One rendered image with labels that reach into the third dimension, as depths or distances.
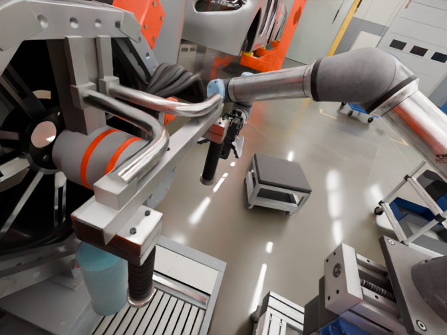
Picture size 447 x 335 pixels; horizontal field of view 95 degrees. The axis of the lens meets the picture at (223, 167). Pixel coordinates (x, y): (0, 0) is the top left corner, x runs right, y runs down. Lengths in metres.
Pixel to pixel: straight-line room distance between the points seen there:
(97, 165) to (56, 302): 0.69
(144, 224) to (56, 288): 0.83
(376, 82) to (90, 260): 0.66
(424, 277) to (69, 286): 1.06
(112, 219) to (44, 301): 0.84
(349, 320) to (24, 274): 0.67
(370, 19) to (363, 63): 12.79
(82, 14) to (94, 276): 0.45
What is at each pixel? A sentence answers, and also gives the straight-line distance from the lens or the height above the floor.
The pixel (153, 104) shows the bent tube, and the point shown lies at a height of 1.00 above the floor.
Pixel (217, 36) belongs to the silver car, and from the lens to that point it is 2.83.
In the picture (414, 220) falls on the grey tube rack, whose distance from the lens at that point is 2.33.
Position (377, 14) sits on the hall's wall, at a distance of 13.37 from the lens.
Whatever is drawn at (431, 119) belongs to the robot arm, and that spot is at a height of 1.09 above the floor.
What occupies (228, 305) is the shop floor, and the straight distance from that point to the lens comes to 1.28.
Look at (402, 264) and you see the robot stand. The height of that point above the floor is 0.82.
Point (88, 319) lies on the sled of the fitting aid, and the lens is 1.09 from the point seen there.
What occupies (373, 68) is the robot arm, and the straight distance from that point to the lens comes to 0.54.
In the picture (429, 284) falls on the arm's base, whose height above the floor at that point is 0.84.
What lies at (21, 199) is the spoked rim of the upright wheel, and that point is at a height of 0.77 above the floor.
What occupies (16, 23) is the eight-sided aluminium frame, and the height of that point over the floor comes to 1.10.
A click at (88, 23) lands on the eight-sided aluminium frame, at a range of 0.43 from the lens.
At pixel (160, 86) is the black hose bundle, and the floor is 1.01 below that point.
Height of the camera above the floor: 1.16
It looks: 36 degrees down
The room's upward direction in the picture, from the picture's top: 18 degrees clockwise
